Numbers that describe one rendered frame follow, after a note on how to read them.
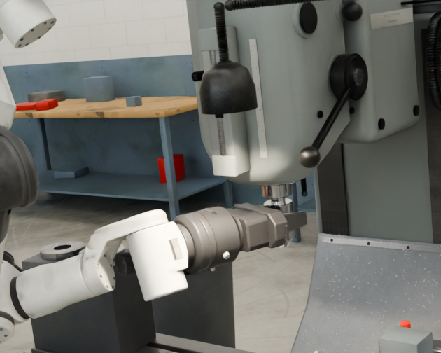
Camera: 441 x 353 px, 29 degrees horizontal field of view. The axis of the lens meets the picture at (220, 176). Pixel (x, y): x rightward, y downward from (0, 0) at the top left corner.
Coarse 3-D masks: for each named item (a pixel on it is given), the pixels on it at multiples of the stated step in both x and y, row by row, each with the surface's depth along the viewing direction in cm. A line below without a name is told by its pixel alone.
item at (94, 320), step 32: (32, 256) 171; (64, 256) 167; (128, 288) 163; (32, 320) 171; (64, 320) 167; (96, 320) 162; (128, 320) 163; (64, 352) 169; (96, 352) 164; (128, 352) 163
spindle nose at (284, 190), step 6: (264, 186) 133; (270, 186) 132; (276, 186) 132; (282, 186) 132; (288, 186) 132; (264, 192) 133; (270, 192) 132; (276, 192) 132; (282, 192) 132; (288, 192) 133
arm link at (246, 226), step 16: (208, 208) 127; (240, 208) 134; (256, 208) 132; (224, 224) 125; (240, 224) 127; (256, 224) 127; (272, 224) 128; (224, 240) 124; (240, 240) 128; (256, 240) 128; (272, 240) 128; (224, 256) 125
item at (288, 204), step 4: (268, 200) 136; (288, 200) 135; (292, 200) 135; (264, 204) 134; (268, 204) 134; (272, 204) 133; (276, 204) 133; (280, 204) 133; (284, 204) 133; (288, 204) 133; (292, 204) 134; (272, 208) 133; (276, 208) 132; (280, 208) 132; (284, 208) 133; (288, 208) 133
